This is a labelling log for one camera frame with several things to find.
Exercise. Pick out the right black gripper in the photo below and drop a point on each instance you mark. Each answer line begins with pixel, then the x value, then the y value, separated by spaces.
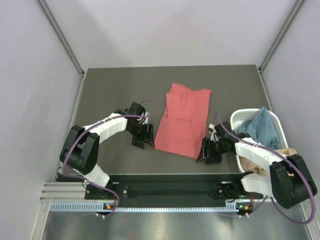
pixel 213 159

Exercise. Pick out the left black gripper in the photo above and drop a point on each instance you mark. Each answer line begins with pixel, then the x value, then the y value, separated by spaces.
pixel 144 137

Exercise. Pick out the red t shirt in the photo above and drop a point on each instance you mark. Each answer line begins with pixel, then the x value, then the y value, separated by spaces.
pixel 184 122

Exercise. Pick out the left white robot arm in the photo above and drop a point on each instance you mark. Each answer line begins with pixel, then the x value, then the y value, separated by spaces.
pixel 81 147

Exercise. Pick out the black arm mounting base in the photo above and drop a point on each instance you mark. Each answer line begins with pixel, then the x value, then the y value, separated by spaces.
pixel 226 186

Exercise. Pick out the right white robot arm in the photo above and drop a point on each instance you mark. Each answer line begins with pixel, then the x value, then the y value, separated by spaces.
pixel 287 180

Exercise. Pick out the tan t shirt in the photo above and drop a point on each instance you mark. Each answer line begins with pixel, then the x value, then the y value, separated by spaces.
pixel 249 166

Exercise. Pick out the white plastic laundry basket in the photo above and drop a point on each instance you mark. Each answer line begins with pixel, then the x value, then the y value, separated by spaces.
pixel 241 115

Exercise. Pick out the blue t shirt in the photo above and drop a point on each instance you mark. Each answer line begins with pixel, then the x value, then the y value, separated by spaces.
pixel 260 129

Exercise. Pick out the aluminium front rail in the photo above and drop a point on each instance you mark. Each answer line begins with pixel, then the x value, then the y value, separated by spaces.
pixel 77 191

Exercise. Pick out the grey slotted cable duct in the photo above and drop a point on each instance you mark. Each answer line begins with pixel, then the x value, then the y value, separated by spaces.
pixel 100 207

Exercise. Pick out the left aluminium frame post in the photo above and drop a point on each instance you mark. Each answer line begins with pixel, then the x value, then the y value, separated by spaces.
pixel 44 7

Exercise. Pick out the aluminium frame post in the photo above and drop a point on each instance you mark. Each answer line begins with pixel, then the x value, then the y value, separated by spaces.
pixel 281 34
pixel 44 7

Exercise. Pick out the right aluminium frame post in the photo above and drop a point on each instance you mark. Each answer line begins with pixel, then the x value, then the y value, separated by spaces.
pixel 281 34

